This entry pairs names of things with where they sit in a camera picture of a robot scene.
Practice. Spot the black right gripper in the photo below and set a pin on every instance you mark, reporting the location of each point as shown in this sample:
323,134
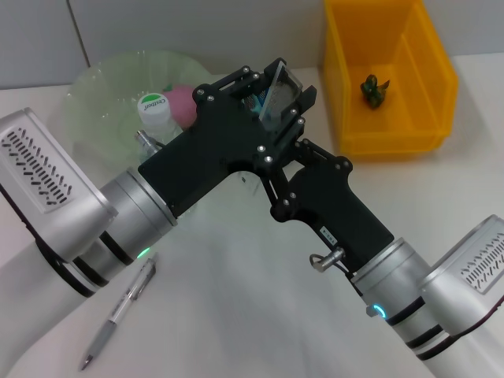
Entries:
334,208

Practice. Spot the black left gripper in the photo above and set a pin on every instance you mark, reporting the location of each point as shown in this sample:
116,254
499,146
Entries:
212,149

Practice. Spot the transparent plastic ruler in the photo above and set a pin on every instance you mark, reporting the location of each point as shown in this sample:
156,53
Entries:
281,92

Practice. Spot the pink peach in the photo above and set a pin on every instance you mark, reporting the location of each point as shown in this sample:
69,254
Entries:
183,104

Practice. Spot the clear water bottle green label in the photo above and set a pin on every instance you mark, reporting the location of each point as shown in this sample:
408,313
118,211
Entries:
153,106

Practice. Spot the silver ballpoint pen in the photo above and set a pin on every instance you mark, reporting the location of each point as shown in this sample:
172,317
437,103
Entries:
118,307

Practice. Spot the green glass fruit plate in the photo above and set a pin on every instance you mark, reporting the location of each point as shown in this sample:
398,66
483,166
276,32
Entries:
102,86

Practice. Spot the yellow plastic bin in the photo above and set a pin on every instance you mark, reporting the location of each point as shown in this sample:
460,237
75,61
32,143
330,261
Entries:
374,126

